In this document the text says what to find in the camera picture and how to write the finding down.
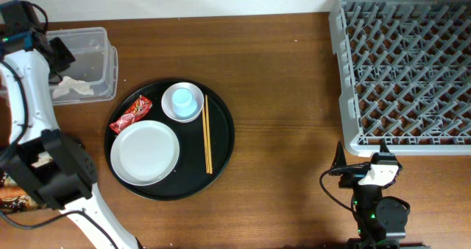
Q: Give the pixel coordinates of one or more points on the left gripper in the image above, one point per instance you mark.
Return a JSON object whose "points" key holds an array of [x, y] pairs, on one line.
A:
{"points": [[68, 57]]}

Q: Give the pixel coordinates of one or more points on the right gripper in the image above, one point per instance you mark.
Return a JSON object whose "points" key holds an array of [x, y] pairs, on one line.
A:
{"points": [[340, 160]]}

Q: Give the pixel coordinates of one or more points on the white tissue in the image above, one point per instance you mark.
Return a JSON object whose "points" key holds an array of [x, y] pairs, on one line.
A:
{"points": [[68, 83]]}

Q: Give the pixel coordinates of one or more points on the white plate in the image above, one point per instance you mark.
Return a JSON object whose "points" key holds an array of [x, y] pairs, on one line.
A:
{"points": [[145, 153]]}

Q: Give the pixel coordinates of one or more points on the orange carrot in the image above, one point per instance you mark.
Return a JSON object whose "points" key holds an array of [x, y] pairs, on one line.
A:
{"points": [[19, 203]]}

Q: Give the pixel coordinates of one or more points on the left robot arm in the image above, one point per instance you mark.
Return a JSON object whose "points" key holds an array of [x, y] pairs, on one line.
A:
{"points": [[48, 165]]}

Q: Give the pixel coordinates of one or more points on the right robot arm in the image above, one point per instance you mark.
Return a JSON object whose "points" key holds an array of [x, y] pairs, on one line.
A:
{"points": [[381, 220]]}

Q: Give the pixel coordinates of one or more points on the grey dishwasher rack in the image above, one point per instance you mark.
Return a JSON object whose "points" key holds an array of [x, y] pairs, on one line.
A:
{"points": [[405, 75]]}

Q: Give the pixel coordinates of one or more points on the black waste bin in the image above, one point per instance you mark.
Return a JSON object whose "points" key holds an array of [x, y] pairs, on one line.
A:
{"points": [[9, 188]]}

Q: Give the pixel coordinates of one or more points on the clear plastic bin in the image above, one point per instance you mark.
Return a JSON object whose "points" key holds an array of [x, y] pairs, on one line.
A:
{"points": [[96, 63]]}

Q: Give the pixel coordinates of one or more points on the red snack wrapper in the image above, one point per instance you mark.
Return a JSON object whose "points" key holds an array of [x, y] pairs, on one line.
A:
{"points": [[139, 108]]}

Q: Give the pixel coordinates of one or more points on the white bowl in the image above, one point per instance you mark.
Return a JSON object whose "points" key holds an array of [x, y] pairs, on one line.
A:
{"points": [[166, 102]]}

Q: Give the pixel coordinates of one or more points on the light blue cup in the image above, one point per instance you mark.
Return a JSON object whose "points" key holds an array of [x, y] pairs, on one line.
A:
{"points": [[183, 102]]}

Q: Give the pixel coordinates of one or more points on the round black tray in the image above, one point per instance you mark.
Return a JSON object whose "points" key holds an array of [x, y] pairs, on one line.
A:
{"points": [[189, 176]]}

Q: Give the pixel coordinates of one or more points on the wooden chopstick right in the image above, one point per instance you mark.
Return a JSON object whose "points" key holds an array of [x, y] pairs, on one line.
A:
{"points": [[208, 132]]}

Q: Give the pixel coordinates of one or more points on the wooden chopstick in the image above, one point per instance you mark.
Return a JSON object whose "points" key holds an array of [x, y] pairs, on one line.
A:
{"points": [[208, 132], [205, 141]]}

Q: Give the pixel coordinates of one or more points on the wooden chopstick left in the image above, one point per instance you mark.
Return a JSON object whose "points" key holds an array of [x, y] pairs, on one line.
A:
{"points": [[205, 141]]}

